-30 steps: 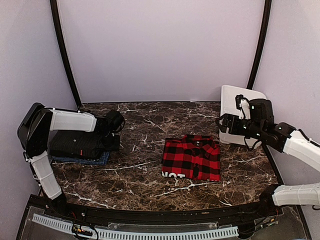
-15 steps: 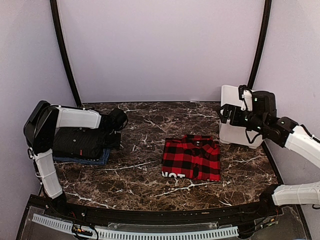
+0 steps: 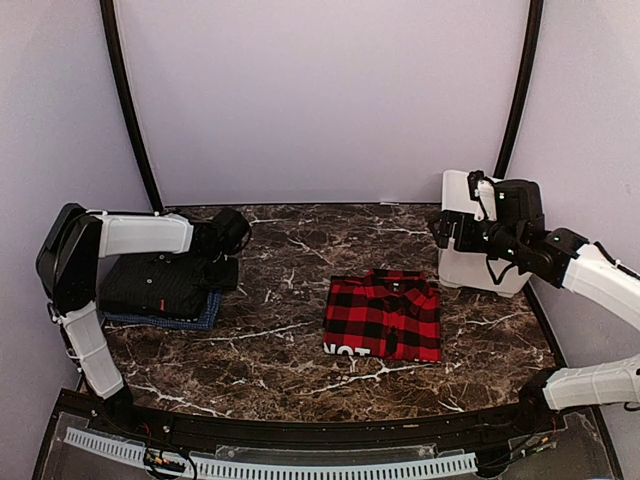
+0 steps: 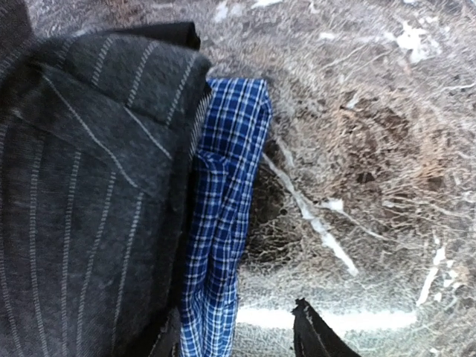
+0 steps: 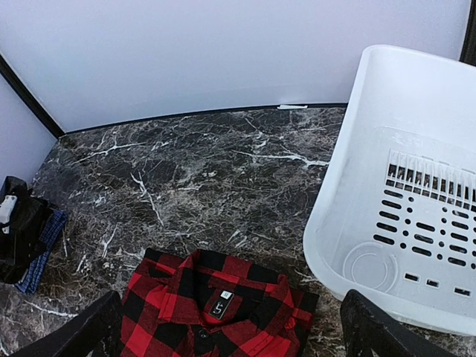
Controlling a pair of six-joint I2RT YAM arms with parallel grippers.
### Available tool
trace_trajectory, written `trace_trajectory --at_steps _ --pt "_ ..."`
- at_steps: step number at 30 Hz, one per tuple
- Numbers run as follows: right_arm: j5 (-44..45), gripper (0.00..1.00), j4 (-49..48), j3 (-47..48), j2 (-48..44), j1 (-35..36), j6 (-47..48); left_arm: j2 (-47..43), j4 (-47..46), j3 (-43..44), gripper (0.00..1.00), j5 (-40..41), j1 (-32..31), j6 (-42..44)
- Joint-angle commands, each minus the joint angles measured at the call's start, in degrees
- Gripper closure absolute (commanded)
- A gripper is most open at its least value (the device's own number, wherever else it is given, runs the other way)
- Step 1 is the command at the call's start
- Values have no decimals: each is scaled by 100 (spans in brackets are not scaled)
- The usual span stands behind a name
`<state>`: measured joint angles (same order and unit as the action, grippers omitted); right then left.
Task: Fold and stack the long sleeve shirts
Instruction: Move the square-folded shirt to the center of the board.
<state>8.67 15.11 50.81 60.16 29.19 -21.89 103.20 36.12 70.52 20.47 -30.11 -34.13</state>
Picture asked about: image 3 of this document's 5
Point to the black corner frame post left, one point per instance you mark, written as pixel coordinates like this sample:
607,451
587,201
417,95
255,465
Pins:
128,109

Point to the red black plaid shirt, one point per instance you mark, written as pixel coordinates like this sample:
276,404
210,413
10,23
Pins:
387,314

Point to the white plastic basket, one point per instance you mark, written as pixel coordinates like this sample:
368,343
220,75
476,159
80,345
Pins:
458,269

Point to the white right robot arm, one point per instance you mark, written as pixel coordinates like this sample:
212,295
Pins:
575,266

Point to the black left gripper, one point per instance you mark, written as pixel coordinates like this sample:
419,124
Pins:
229,282

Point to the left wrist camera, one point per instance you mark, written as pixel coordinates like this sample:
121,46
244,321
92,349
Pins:
233,231

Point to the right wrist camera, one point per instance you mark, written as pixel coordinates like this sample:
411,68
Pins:
507,202

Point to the white slotted cable duct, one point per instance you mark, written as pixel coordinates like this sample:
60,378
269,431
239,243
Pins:
234,462

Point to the black pinstripe shirt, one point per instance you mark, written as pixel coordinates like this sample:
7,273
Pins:
155,284

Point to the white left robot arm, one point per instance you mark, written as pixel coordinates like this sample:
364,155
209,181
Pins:
80,250

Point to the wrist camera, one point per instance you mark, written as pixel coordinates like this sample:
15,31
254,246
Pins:
507,202
233,231

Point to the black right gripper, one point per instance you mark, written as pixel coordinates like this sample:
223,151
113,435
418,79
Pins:
463,242

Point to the blue checked shirt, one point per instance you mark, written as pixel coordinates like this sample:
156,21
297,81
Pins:
205,321

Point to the black corner frame post right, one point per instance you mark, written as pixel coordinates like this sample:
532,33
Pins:
521,89

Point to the black front rail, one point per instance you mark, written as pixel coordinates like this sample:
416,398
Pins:
483,429

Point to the black corner frame post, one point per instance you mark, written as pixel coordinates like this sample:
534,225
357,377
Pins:
521,89
128,109

